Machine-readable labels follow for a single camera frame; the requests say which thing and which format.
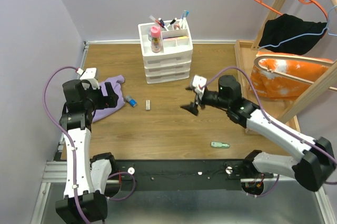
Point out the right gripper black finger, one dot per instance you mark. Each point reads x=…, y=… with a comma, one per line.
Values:
x=192, y=108
x=189, y=88

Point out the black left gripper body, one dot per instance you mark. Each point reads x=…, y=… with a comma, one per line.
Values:
x=94, y=99

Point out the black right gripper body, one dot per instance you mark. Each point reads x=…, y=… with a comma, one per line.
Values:
x=212, y=98

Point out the white plastic drawer organizer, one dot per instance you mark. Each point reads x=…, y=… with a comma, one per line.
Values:
x=174, y=60

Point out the white eraser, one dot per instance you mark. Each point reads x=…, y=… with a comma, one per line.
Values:
x=148, y=105

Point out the green stapler remover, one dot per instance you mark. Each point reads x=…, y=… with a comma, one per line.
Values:
x=215, y=144

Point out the purple black highlighter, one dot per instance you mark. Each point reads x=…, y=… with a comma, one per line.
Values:
x=175, y=35

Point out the pink cap pencil tube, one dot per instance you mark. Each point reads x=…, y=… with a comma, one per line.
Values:
x=156, y=42

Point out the blue cap white pen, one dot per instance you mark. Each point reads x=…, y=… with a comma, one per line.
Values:
x=181, y=23

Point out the black cap white marker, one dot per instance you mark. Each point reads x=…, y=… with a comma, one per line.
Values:
x=172, y=22

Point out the light blue white pen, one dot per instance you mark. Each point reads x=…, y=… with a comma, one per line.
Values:
x=186, y=13

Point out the blue cap white marker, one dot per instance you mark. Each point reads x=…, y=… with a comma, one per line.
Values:
x=163, y=24

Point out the orange red pen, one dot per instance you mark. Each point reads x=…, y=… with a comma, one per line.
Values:
x=156, y=21

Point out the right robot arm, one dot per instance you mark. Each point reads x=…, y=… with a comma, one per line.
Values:
x=284, y=142

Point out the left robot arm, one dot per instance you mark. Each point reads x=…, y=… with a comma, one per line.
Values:
x=79, y=155

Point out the purple cloth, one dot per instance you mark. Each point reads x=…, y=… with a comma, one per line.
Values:
x=116, y=82

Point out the orange white tie-dye garment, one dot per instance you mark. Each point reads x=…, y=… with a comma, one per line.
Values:
x=278, y=89

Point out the wooden hanger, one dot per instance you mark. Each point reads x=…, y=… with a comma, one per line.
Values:
x=301, y=69

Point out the black garment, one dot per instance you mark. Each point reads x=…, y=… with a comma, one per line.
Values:
x=292, y=32

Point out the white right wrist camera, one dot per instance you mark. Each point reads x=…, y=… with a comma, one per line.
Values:
x=198, y=84

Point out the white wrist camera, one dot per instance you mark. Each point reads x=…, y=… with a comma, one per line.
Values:
x=198, y=84
x=89, y=78

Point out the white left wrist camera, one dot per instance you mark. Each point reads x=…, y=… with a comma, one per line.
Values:
x=89, y=78

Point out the aluminium frame rail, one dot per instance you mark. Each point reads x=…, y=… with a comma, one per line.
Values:
x=56, y=171

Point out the wooden clothes rack frame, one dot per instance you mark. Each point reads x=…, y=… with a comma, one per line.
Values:
x=289, y=34

